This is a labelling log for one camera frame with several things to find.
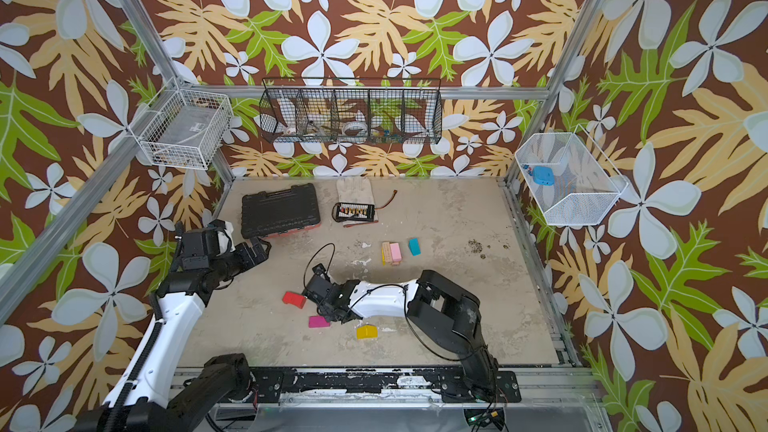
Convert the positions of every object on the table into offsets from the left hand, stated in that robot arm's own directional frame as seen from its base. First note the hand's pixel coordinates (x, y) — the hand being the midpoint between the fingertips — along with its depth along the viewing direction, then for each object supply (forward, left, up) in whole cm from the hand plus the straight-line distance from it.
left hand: (255, 246), depth 80 cm
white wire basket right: (+17, -88, +10) cm, 91 cm away
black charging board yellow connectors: (+24, -25, -15) cm, 38 cm away
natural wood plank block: (+7, -37, -14) cm, 40 cm away
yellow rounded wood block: (-18, -31, -15) cm, 38 cm away
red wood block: (-8, -8, -15) cm, 19 cm away
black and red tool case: (+24, +3, -16) cm, 29 cm away
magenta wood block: (-16, -17, -14) cm, 27 cm away
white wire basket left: (+30, +24, +16) cm, 42 cm away
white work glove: (+36, -24, -16) cm, 46 cm away
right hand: (-9, -19, -17) cm, 27 cm away
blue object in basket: (+19, -82, +9) cm, 85 cm away
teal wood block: (+10, -46, -15) cm, 49 cm away
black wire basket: (+44, -25, +14) cm, 52 cm away
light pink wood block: (+6, -39, -14) cm, 42 cm away
